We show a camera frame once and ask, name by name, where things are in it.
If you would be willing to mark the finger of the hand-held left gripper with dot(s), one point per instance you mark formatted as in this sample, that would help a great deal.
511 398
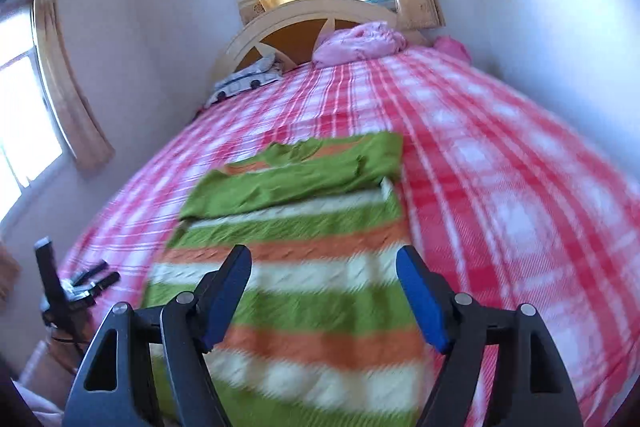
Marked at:
92 270
107 281

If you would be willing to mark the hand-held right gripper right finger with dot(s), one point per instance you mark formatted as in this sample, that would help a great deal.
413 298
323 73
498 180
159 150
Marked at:
424 307

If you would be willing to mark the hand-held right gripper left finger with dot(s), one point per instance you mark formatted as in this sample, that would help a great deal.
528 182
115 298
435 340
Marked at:
224 307

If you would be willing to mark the green orange white striped sweater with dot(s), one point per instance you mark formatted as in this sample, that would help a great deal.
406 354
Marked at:
310 227

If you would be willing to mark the red checked bed sheet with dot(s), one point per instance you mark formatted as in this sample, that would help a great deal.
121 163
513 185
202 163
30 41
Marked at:
500 167

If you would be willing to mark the side window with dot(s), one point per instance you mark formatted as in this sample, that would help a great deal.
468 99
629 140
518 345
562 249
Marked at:
22 117

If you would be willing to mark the tied yellow curtain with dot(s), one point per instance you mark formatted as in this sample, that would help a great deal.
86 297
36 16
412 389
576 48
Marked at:
67 77

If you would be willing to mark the white printed pillow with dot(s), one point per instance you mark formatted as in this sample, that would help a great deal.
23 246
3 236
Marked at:
245 79

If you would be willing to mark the small pink cloth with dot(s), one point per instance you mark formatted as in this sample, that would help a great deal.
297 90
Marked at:
452 47

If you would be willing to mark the pink crumpled blanket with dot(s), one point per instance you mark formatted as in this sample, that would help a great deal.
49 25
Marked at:
357 43

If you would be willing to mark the cream wooden headboard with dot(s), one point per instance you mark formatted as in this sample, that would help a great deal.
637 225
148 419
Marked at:
280 32

